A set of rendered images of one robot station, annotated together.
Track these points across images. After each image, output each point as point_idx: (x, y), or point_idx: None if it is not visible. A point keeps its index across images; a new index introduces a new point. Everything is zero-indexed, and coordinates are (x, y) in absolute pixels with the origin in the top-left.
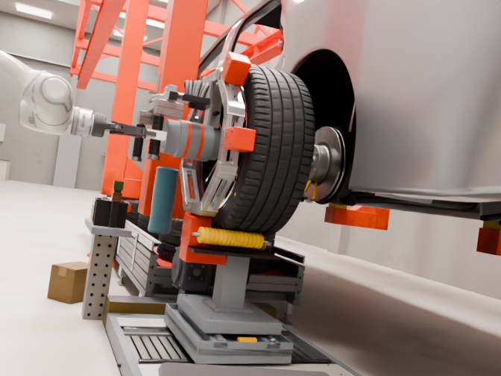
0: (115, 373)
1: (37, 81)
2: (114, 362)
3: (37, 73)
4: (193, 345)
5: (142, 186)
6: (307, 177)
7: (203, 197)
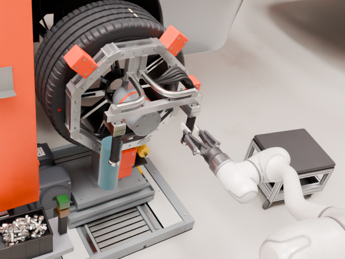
0: (146, 251)
1: (289, 162)
2: (127, 256)
3: (286, 160)
4: (146, 197)
5: (8, 188)
6: None
7: (152, 132)
